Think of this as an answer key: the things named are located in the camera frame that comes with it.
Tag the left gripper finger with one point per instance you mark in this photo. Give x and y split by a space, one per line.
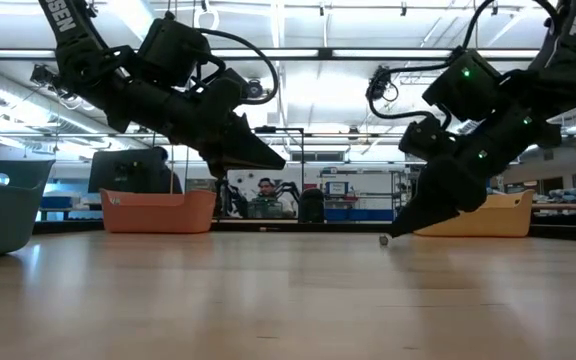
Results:
248 137
228 157

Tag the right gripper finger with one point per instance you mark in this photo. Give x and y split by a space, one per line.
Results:
415 197
438 207

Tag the yellow plastic bin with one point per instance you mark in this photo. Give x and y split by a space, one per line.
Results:
510 220

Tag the small dark battery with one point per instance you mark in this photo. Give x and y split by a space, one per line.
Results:
270 229

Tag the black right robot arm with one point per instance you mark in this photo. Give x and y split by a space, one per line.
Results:
573 75

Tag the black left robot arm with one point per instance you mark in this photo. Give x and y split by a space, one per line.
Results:
68 25

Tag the round black ceiling device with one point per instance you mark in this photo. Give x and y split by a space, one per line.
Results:
254 90

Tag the person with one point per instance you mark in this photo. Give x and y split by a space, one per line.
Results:
268 192
168 172

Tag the blue storage cabinet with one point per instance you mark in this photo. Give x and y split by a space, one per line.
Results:
358 215

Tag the small blue monitor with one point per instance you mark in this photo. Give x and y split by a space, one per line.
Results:
337 188

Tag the dark flat monitor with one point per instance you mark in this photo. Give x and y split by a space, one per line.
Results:
123 171

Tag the orange plastic bin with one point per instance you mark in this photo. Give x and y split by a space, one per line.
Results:
158 212

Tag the overhead light bar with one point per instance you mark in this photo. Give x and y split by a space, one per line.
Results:
324 53

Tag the black metal frame stand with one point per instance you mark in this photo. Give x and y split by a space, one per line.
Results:
266 129

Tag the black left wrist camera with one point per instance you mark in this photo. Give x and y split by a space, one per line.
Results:
230 92

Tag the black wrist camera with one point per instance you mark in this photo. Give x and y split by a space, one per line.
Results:
230 92
425 139

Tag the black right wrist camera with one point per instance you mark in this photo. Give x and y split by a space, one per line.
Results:
425 139

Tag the black aluminium table frame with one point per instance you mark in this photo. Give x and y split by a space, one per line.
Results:
318 226

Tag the black overhead camera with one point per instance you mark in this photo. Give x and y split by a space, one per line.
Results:
379 82

